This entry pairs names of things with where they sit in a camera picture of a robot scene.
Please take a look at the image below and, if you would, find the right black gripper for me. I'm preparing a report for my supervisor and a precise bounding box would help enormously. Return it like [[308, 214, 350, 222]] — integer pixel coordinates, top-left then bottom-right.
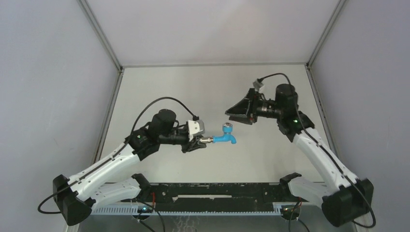
[[225, 88, 284, 125]]

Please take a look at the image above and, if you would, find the small metal pipe fitting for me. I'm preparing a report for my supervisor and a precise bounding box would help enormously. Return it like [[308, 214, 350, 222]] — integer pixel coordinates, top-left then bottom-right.
[[199, 136, 214, 144]]

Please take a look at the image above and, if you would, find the blue plastic water faucet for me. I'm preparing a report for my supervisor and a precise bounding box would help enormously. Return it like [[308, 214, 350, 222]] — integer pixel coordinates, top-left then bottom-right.
[[212, 122, 237, 144]]

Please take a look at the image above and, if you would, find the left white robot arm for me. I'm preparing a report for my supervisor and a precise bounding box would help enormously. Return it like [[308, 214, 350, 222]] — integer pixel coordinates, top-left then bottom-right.
[[53, 109, 206, 226]]

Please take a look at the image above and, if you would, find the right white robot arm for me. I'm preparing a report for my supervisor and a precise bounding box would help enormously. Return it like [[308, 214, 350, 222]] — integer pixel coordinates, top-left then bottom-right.
[[225, 84, 375, 227]]

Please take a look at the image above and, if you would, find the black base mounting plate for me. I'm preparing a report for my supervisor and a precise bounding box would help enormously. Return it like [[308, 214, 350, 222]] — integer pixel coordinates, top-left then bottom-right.
[[132, 182, 298, 212]]

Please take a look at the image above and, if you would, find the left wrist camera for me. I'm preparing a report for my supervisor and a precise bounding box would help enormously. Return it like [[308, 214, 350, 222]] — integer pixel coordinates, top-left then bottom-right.
[[187, 119, 205, 141]]

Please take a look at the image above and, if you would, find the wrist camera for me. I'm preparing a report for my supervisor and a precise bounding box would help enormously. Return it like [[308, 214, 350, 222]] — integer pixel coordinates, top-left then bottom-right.
[[187, 119, 205, 141], [252, 78, 264, 93]]

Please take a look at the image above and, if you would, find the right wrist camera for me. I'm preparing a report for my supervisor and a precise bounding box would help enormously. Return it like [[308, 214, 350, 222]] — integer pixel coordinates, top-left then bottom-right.
[[252, 78, 264, 93]]

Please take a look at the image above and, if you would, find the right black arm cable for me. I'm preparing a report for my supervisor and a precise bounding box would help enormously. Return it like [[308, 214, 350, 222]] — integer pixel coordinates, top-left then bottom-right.
[[258, 72, 377, 229]]

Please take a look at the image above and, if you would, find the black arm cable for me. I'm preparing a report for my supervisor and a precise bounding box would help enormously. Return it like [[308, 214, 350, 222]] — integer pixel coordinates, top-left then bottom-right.
[[37, 96, 199, 215], [258, 72, 377, 229]]

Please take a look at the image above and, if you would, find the white slotted cable duct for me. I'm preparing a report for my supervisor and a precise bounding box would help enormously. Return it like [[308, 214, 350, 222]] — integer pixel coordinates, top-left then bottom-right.
[[91, 204, 282, 216]]

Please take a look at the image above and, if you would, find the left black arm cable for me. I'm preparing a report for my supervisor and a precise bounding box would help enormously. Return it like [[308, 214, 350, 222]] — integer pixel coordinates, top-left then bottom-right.
[[37, 96, 199, 215]]

